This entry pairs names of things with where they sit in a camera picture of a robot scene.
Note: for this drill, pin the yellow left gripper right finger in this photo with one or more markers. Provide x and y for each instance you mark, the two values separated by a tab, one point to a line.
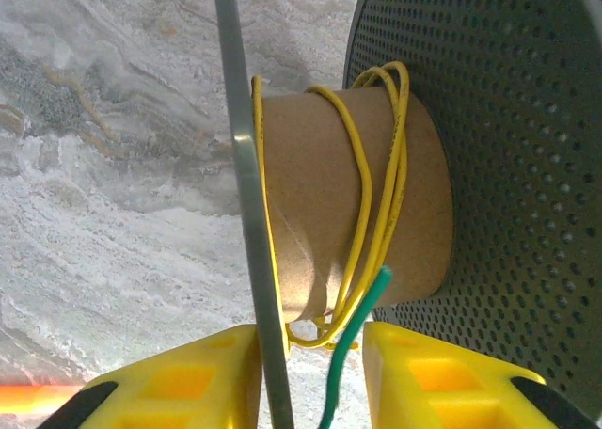
447	391

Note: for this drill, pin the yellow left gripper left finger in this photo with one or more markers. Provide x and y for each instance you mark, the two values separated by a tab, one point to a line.
179	386

